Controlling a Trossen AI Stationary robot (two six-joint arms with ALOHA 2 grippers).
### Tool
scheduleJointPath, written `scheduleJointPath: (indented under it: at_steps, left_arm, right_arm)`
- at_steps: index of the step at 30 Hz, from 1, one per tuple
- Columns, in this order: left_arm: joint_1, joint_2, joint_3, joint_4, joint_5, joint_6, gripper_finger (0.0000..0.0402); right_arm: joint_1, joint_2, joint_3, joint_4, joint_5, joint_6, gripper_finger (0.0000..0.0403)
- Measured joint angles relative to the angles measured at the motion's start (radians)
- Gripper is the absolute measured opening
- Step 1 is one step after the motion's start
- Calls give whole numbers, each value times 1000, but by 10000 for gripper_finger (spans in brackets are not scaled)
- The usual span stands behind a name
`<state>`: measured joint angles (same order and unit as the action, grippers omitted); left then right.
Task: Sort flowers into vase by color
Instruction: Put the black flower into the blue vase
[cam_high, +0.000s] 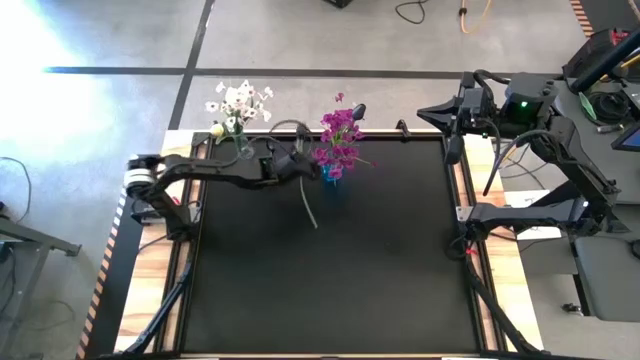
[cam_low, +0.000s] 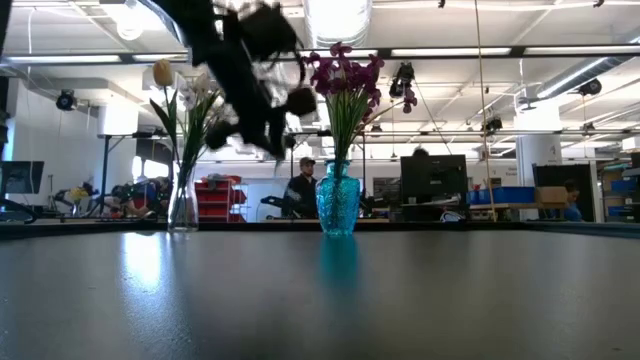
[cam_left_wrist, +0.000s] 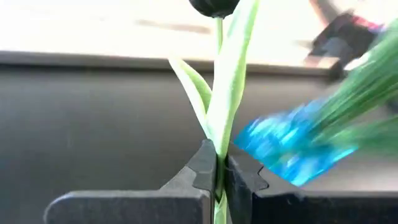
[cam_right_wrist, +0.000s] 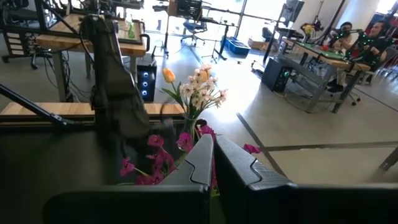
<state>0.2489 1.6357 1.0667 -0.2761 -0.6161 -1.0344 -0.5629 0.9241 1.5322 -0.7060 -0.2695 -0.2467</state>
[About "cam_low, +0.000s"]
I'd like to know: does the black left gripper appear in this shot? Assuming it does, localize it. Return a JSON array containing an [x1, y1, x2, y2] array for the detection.
[[207, 42, 290, 158]]

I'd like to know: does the blue glass vase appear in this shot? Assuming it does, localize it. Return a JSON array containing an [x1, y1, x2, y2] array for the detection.
[[314, 158, 362, 237]]

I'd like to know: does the clear glass vase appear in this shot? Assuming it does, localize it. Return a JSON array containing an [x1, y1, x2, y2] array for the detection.
[[167, 162, 200, 234]]

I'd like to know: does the red shelf rack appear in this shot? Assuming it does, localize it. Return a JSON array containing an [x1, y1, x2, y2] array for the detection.
[[194, 173, 250, 224]]

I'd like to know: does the black computer monitor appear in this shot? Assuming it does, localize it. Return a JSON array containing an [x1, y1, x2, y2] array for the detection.
[[398, 153, 470, 222]]

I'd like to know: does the black table mat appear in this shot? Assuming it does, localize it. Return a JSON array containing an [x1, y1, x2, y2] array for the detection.
[[0, 227, 640, 360]]

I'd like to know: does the rig light bar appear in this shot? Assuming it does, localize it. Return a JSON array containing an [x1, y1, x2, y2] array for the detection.
[[0, 45, 640, 65]]

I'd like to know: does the blue plastic bin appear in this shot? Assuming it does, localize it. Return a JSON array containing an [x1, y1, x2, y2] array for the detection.
[[467, 185, 537, 206]]

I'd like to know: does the dark side monitor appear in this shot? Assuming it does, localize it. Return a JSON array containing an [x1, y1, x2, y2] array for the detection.
[[0, 159, 46, 209]]

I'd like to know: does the black panel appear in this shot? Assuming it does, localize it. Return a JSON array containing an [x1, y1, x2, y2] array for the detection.
[[531, 162, 596, 224]]

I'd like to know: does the cardboard box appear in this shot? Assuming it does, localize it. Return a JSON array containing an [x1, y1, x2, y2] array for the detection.
[[533, 185, 569, 204]]

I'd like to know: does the shelf with blue bins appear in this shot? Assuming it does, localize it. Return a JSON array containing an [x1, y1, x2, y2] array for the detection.
[[597, 159, 640, 224]]

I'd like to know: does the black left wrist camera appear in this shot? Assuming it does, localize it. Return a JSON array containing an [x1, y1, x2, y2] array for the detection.
[[238, 3, 302, 57]]

